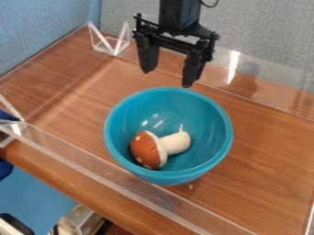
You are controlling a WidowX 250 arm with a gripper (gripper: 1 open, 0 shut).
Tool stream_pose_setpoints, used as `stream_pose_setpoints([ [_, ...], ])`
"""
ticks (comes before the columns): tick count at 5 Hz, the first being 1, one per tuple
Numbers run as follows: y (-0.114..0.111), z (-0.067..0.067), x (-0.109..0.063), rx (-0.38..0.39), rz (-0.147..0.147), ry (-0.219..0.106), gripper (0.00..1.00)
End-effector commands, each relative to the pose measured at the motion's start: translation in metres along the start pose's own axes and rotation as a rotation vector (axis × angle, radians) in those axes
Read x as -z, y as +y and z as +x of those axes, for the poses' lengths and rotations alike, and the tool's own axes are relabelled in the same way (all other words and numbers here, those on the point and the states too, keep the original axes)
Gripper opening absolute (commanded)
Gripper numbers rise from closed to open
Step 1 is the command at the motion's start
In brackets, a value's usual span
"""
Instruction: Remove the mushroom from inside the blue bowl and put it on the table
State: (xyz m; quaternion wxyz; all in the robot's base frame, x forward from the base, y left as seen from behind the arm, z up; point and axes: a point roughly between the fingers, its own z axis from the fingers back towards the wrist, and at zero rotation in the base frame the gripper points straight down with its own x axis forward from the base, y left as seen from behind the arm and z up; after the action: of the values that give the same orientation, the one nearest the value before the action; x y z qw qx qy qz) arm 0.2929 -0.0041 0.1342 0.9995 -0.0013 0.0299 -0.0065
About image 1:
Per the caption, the clear acrylic left bracket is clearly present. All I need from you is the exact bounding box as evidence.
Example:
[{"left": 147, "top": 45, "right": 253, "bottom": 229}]
[{"left": 0, "top": 95, "right": 25, "bottom": 148}]

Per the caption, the clear acrylic corner bracket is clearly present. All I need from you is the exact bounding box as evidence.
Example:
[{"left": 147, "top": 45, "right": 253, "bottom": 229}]
[{"left": 87, "top": 21, "right": 130, "bottom": 56}]

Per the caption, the clear acrylic front barrier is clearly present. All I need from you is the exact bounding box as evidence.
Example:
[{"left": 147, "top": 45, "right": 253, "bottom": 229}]
[{"left": 15, "top": 122, "right": 255, "bottom": 235}]

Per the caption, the clear acrylic back barrier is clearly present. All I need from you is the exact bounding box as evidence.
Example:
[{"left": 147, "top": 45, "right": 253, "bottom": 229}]
[{"left": 115, "top": 30, "right": 314, "bottom": 121}]

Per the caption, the black object bottom left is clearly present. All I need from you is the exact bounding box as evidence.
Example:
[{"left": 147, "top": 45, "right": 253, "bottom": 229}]
[{"left": 0, "top": 213, "right": 35, "bottom": 235}]

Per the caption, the brown and white toy mushroom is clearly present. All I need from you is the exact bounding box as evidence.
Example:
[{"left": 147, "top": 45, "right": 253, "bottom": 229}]
[{"left": 130, "top": 130, "right": 191, "bottom": 169}]

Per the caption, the blue ceramic bowl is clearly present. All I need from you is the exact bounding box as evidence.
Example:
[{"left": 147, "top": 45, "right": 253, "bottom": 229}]
[{"left": 103, "top": 87, "right": 233, "bottom": 185}]

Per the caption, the blue cloth object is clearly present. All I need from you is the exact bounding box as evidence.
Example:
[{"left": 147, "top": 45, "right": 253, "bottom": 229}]
[{"left": 0, "top": 109, "right": 20, "bottom": 181}]

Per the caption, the clear acrylic barrier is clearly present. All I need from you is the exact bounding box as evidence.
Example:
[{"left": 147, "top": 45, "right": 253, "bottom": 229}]
[
  {"left": 15, "top": 122, "right": 255, "bottom": 235},
  {"left": 115, "top": 30, "right": 314, "bottom": 121}
]

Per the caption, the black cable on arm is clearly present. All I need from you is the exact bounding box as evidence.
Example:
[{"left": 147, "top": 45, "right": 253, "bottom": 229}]
[{"left": 199, "top": 0, "right": 221, "bottom": 9}]

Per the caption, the clear box under table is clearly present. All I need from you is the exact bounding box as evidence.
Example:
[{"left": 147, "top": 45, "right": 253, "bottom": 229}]
[{"left": 50, "top": 205, "right": 106, "bottom": 235}]

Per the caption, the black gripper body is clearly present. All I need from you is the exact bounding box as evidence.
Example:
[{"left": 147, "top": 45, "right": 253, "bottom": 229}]
[{"left": 134, "top": 0, "right": 219, "bottom": 62}]

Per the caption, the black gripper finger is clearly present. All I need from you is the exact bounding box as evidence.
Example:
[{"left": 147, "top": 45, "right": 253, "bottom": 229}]
[
  {"left": 135, "top": 31, "right": 159, "bottom": 73},
  {"left": 183, "top": 39, "right": 209, "bottom": 88}
]

